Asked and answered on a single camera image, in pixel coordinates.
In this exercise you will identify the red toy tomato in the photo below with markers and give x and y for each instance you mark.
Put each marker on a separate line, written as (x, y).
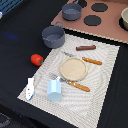
(37, 59)

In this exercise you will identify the light blue cup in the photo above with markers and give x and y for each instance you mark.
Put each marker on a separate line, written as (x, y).
(54, 90)

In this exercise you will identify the beige round plate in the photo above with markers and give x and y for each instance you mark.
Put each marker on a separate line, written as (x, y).
(73, 69)

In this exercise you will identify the beige woven placemat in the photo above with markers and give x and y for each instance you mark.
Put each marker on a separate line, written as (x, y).
(77, 107)

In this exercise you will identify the brown toy sausage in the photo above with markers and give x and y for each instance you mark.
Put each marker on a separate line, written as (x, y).
(80, 48)

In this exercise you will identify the beige bowl on stove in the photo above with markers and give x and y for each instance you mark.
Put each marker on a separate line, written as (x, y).
(124, 15)

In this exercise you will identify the fork with wooden handle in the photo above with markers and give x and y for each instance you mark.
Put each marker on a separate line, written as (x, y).
(79, 86)

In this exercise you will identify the knife with wooden handle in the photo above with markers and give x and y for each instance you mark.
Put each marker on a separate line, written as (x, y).
(83, 58)

